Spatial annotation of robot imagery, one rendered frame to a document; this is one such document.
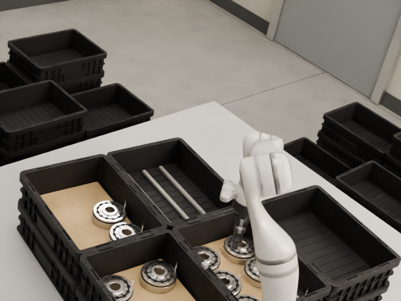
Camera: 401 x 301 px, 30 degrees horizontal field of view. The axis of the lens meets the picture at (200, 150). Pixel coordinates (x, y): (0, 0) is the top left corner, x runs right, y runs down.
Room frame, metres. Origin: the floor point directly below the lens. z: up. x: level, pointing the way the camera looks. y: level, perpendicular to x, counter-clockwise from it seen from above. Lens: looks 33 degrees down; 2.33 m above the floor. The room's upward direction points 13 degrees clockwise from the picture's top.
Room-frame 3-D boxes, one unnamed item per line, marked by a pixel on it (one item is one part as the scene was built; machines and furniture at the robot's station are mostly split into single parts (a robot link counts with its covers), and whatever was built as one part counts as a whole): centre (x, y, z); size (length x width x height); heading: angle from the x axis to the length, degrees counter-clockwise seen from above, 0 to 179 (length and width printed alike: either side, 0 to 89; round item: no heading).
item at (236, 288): (1.60, -0.15, 0.86); 0.10 x 0.10 x 0.01
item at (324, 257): (1.85, -0.43, 0.87); 0.40 x 0.30 x 0.11; 42
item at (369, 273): (1.85, -0.43, 0.92); 0.40 x 0.30 x 0.02; 42
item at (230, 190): (1.63, -0.13, 1.17); 0.11 x 0.09 x 0.06; 87
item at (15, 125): (2.71, 0.76, 0.37); 0.40 x 0.30 x 0.45; 139
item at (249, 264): (1.69, -0.26, 0.86); 0.10 x 0.10 x 0.01
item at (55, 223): (1.75, 0.28, 0.92); 0.40 x 0.30 x 0.02; 42
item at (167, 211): (1.95, 0.06, 0.87); 0.40 x 0.30 x 0.11; 42
